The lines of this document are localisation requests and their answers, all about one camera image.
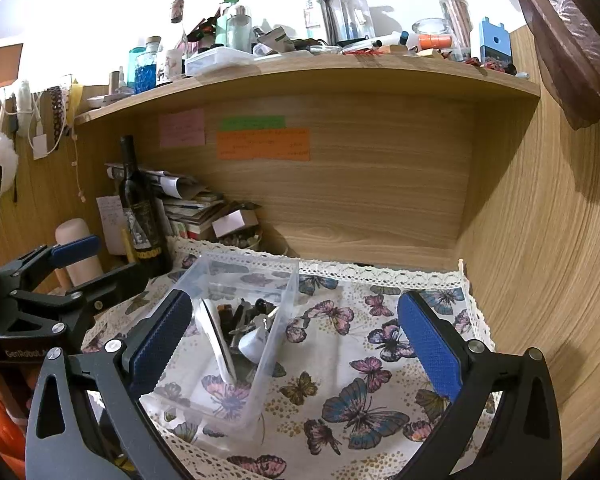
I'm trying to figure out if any orange sticky note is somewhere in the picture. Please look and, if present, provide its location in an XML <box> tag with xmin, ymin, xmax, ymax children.
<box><xmin>216</xmin><ymin>128</ymin><xmax>311</xmax><ymax>162</ymax></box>

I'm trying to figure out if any clear lidded food container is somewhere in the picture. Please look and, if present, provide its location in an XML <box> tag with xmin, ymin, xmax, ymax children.
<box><xmin>185</xmin><ymin>47</ymin><xmax>256</xmax><ymax>77</ymax></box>

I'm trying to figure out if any wooden shelf board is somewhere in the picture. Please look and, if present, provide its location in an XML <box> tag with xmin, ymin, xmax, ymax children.
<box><xmin>74</xmin><ymin>54</ymin><xmax>542</xmax><ymax>126</ymax></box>

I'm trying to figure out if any clear toner bottle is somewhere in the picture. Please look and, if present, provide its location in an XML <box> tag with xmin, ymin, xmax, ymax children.
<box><xmin>227</xmin><ymin>5</ymin><xmax>254</xmax><ymax>54</ymax></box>

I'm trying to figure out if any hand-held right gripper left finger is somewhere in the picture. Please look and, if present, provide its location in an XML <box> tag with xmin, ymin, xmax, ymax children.
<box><xmin>25</xmin><ymin>290</ymin><xmax>196</xmax><ymax>480</ymax></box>

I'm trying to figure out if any round glass jar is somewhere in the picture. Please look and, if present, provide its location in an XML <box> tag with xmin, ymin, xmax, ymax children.
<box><xmin>412</xmin><ymin>18</ymin><xmax>454</xmax><ymax>52</ymax></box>

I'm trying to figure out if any butterfly print lace tablecloth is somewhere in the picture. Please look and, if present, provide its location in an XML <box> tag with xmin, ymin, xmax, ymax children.
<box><xmin>80</xmin><ymin>237</ymin><xmax>496</xmax><ymax>480</ymax></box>

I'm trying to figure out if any green sticky note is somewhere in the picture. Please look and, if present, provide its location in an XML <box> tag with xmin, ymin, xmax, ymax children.
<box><xmin>220</xmin><ymin>116</ymin><xmax>286</xmax><ymax>130</ymax></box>

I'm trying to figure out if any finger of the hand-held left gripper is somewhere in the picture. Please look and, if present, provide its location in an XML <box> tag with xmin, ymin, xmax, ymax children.
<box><xmin>0</xmin><ymin>235</ymin><xmax>103</xmax><ymax>292</ymax></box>
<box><xmin>11</xmin><ymin>260</ymin><xmax>149</xmax><ymax>315</ymax></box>

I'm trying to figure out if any dark wine bottle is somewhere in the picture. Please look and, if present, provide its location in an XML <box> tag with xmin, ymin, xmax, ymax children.
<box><xmin>117</xmin><ymin>135</ymin><xmax>174</xmax><ymax>277</ymax></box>

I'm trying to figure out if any orange object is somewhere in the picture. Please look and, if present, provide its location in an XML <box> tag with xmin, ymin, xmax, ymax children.
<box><xmin>0</xmin><ymin>390</ymin><xmax>28</xmax><ymax>479</ymax></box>

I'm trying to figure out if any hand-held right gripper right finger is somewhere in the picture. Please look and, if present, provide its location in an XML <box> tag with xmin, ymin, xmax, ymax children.
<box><xmin>396</xmin><ymin>290</ymin><xmax>563</xmax><ymax>480</ymax></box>

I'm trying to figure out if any clear jar of sticks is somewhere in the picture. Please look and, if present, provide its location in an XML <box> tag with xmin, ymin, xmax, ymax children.
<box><xmin>439</xmin><ymin>0</ymin><xmax>474</xmax><ymax>61</ymax></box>

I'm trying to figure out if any cream mug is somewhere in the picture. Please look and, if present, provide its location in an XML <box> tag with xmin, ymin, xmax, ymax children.
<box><xmin>54</xmin><ymin>218</ymin><xmax>104</xmax><ymax>291</ymax></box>

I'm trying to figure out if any small pink cardboard box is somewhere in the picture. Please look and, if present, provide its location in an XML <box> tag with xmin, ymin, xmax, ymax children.
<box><xmin>211</xmin><ymin>208</ymin><xmax>259</xmax><ymax>239</ymax></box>

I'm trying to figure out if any white paper note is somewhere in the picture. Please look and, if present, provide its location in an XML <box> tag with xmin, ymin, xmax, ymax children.
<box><xmin>96</xmin><ymin>195</ymin><xmax>129</xmax><ymax>256</ymax></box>

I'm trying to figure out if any wooden cabinet door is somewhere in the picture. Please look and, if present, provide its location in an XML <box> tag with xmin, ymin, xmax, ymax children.
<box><xmin>0</xmin><ymin>42</ymin><xmax>24</xmax><ymax>94</ymax></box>

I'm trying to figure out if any small translucent white cup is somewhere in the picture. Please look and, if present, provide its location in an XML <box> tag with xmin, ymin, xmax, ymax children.
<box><xmin>237</xmin><ymin>327</ymin><xmax>272</xmax><ymax>364</ymax></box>

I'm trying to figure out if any corked glass bottle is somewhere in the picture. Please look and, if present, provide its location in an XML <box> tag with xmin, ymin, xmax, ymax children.
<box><xmin>170</xmin><ymin>0</ymin><xmax>189</xmax><ymax>61</ymax></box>

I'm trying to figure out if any black lace ribbon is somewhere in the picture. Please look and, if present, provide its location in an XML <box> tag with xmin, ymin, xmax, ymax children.
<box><xmin>45</xmin><ymin>85</ymin><xmax>64</xmax><ymax>142</ymax></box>

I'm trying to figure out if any packaged toothbrush set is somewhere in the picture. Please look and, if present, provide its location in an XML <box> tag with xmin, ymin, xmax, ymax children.
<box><xmin>305</xmin><ymin>0</ymin><xmax>372</xmax><ymax>47</ymax></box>

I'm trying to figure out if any yellow lace ribbon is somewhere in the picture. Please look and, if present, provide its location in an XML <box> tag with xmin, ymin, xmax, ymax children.
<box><xmin>67</xmin><ymin>82</ymin><xmax>84</xmax><ymax>129</ymax></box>

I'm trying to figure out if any clear plastic storage box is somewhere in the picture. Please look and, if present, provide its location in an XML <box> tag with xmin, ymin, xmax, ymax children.
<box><xmin>140</xmin><ymin>252</ymin><xmax>301</xmax><ymax>428</ymax></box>

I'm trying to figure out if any blue box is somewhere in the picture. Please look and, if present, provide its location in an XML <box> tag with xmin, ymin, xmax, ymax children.
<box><xmin>478</xmin><ymin>16</ymin><xmax>512</xmax><ymax>64</ymax></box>

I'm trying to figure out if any stack of books and papers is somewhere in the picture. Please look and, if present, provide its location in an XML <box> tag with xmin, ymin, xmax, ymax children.
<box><xmin>104</xmin><ymin>162</ymin><xmax>226</xmax><ymax>241</ymax></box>

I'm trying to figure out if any pink sticky note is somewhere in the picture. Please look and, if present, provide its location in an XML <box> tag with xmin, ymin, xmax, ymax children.
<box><xmin>159</xmin><ymin>108</ymin><xmax>206</xmax><ymax>148</ymax></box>

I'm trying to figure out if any green capped bottle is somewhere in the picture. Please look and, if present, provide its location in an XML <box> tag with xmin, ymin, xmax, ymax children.
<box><xmin>215</xmin><ymin>0</ymin><xmax>241</xmax><ymax>51</ymax></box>

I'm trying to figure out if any white printed cup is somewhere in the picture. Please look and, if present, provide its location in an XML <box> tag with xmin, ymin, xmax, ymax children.
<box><xmin>165</xmin><ymin>49</ymin><xmax>186</xmax><ymax>79</ymax></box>

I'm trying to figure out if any brown curtain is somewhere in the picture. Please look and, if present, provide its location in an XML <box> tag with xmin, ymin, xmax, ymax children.
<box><xmin>510</xmin><ymin>0</ymin><xmax>600</xmax><ymax>132</ymax></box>

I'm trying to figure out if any blue gel bottle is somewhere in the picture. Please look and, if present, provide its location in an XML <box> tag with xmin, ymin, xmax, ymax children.
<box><xmin>128</xmin><ymin>46</ymin><xmax>159</xmax><ymax>95</ymax></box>

